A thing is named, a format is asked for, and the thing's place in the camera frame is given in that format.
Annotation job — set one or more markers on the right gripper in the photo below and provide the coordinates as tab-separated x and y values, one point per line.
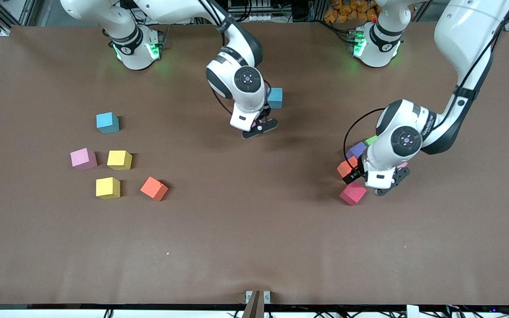
266	110

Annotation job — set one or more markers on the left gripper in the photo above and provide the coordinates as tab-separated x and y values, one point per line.
354	176

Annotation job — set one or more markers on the orange foam cube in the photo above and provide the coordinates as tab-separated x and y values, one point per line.
345	167
153	188

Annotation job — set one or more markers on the red foam cube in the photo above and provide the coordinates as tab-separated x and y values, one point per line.
351	195

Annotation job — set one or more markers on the cyan foam cube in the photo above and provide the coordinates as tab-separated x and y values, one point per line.
275	98
106	121

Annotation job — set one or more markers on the yellow foam cube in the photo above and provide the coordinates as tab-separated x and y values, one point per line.
107	187
119	160

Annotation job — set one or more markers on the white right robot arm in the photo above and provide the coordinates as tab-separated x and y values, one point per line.
250	99

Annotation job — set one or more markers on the purple foam cube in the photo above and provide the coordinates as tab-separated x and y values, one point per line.
356	151

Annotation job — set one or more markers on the green foam cube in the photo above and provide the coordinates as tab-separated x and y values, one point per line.
370	140

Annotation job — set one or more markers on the white power strip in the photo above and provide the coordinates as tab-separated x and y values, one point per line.
261	17

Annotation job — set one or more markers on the brown table cover sheet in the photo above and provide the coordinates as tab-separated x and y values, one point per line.
254	221

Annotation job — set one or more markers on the pile of orange fruits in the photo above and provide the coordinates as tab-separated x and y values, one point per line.
347	11

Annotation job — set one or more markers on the brown wooden strip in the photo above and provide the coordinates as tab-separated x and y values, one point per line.
254	307

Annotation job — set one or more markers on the small metal bracket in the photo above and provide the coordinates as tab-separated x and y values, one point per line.
248	295

